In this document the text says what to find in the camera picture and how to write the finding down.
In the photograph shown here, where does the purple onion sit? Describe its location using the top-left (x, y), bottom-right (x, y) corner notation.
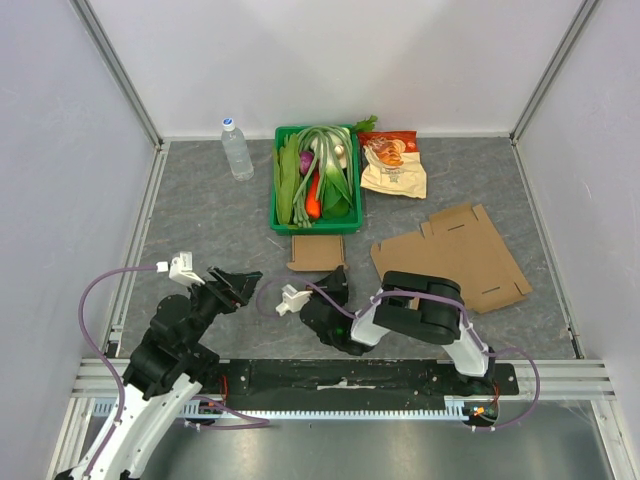
top-left (299, 151), bottom-right (314, 175)

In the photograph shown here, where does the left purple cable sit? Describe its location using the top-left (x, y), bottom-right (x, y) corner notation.
top-left (79, 264), bottom-right (271, 480)

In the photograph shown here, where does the orange beige snack bag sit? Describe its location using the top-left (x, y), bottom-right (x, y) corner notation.
top-left (358, 131), bottom-right (428, 199)

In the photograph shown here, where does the orange carrot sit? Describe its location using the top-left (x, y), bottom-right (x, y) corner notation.
top-left (305, 171), bottom-right (322, 221)

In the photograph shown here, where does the white mushroom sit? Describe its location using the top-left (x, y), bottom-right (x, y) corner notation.
top-left (334, 144), bottom-right (346, 162)

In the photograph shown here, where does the right aluminium frame post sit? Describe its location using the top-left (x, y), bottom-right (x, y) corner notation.
top-left (509, 0), bottom-right (601, 146)

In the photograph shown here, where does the clear plastic water bottle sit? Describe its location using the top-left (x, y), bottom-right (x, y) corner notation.
top-left (221, 117), bottom-right (254, 181)

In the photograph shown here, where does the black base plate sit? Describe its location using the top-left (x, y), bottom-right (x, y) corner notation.
top-left (201, 359), bottom-right (519, 412)

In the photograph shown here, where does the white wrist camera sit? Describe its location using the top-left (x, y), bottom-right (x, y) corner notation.
top-left (155, 251), bottom-right (205, 288)
top-left (275, 284), bottom-right (312, 316)

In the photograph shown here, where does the green leafy vegetable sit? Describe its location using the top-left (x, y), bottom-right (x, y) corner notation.
top-left (274, 133), bottom-right (300, 225)

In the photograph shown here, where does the left aluminium frame post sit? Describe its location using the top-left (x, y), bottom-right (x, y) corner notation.
top-left (70, 0), bottom-right (164, 150)

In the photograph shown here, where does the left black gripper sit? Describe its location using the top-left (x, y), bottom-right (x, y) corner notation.
top-left (180, 264), bottom-right (262, 352)

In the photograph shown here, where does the grey slotted cable duct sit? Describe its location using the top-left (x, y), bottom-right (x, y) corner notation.
top-left (92, 395), bottom-right (472, 420)

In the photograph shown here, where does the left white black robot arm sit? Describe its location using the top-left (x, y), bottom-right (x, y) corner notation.
top-left (57, 257), bottom-right (262, 479)

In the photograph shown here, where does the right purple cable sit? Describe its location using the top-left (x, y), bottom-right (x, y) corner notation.
top-left (255, 278), bottom-right (542, 432)

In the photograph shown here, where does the purple cable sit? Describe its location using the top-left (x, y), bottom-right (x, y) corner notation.
top-left (255, 278), bottom-right (542, 432)
top-left (79, 264), bottom-right (271, 480)

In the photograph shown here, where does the small brown cardboard box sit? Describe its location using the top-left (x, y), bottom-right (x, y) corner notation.
top-left (287, 235), bottom-right (348, 272)

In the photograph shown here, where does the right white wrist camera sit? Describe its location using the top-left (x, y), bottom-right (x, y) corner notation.
top-left (275, 284), bottom-right (312, 316)

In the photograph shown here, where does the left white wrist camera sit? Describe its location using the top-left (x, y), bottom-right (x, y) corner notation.
top-left (155, 251), bottom-right (205, 288)

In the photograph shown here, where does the flat brown cardboard sheet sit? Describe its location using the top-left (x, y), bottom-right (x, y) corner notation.
top-left (370, 203), bottom-right (533, 314)

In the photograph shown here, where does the aluminium frame post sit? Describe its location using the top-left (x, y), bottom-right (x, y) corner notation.
top-left (70, 0), bottom-right (164, 150)
top-left (509, 0), bottom-right (601, 146)

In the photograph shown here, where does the green plastic crate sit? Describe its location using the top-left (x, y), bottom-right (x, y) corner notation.
top-left (270, 125), bottom-right (363, 235)

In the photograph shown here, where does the green bok choy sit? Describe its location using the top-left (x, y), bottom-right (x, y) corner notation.
top-left (320, 164), bottom-right (353, 219)

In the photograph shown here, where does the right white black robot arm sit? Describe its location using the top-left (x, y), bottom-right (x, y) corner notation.
top-left (300, 266), bottom-right (495, 394)

